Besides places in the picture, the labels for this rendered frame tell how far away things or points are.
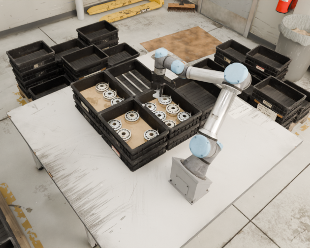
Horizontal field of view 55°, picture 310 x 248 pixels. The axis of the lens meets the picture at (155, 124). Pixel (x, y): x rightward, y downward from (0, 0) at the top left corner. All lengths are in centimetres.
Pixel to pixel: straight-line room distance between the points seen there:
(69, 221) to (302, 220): 195
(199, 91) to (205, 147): 91
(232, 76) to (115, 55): 218
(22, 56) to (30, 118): 123
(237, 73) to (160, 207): 90
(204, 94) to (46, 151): 124
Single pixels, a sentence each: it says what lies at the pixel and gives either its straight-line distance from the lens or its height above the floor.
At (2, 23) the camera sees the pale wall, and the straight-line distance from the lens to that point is 496.
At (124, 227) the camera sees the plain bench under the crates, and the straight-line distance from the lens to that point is 181.
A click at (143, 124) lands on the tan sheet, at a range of 209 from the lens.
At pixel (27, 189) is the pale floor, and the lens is 291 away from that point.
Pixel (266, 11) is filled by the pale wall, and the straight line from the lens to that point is 478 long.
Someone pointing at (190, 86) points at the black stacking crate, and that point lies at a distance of 245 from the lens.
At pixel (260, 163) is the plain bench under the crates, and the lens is 220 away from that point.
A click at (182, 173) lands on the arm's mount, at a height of 89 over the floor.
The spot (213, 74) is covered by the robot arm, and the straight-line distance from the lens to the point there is 182.
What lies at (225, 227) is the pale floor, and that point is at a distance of 267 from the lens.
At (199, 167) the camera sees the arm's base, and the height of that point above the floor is 95.
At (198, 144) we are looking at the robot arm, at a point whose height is 114.
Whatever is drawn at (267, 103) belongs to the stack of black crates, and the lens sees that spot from 299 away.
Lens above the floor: 233
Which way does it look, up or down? 46 degrees down
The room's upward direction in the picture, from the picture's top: 4 degrees clockwise
